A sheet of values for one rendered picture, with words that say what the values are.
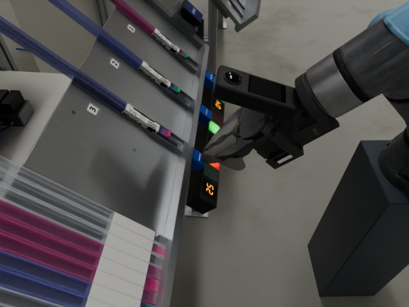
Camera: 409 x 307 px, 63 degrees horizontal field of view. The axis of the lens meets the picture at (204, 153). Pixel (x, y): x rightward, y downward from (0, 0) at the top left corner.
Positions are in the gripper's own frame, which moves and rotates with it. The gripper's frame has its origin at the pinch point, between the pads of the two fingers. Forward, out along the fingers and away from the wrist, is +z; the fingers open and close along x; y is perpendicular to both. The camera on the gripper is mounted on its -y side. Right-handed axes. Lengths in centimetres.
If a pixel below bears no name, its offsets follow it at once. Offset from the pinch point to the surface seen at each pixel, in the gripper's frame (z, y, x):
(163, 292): 0.0, -3.5, -23.4
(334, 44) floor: 6, 98, 162
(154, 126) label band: 1.0, -9.4, -0.2
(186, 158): -0.1, -3.4, -3.3
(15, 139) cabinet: 34.3, -23.3, 8.4
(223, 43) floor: 54, 47, 156
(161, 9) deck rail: 1.0, -14.9, 30.0
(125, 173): 2.1, -11.2, -9.9
